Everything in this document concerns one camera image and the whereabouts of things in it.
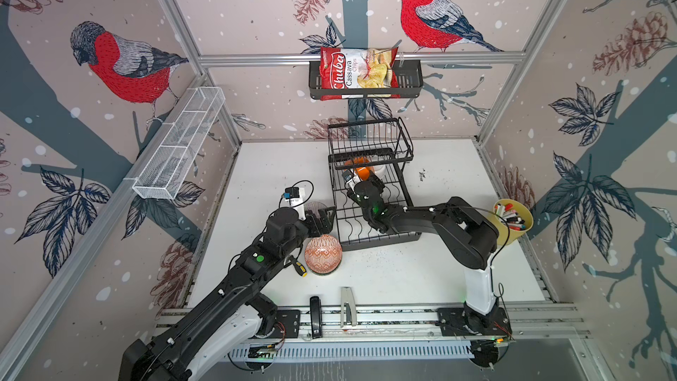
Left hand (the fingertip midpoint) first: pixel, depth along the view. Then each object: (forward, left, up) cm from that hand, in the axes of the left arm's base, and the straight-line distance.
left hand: (325, 211), depth 75 cm
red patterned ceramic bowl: (-6, +1, -17) cm, 18 cm away
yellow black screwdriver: (-9, +9, -20) cm, 24 cm away
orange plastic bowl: (+20, -12, -3) cm, 23 cm away
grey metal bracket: (-18, -6, -19) cm, 27 cm away
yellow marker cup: (+2, -61, -10) cm, 62 cm away
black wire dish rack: (+40, -19, -17) cm, 48 cm away
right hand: (+18, -12, -11) cm, 24 cm away
